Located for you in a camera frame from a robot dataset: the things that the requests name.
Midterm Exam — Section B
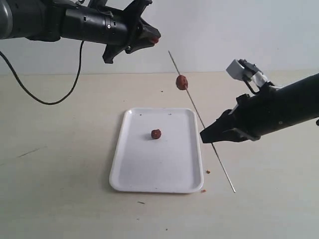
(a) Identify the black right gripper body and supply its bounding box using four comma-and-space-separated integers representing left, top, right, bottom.
229, 84, 282, 140

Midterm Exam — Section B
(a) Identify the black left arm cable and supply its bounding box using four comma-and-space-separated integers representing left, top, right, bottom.
0, 41, 85, 105

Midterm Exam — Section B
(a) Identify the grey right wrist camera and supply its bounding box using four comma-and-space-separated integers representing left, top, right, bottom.
226, 59, 269, 88

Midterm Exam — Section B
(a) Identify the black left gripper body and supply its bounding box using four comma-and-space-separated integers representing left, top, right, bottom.
62, 0, 123, 44

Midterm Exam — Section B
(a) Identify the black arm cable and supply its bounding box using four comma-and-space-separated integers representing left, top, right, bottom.
245, 77, 260, 95
0, 41, 85, 105

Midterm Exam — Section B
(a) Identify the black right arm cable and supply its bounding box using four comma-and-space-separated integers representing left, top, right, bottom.
245, 77, 260, 95

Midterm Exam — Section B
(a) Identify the white rectangular plastic tray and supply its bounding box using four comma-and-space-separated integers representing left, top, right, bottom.
109, 108, 204, 194

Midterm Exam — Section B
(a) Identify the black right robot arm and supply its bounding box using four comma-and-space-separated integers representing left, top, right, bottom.
200, 74, 319, 143

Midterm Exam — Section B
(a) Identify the thin metal skewer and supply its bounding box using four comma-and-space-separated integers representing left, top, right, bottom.
168, 50, 236, 193

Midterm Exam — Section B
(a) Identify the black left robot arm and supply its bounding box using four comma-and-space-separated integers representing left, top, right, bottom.
0, 0, 161, 64

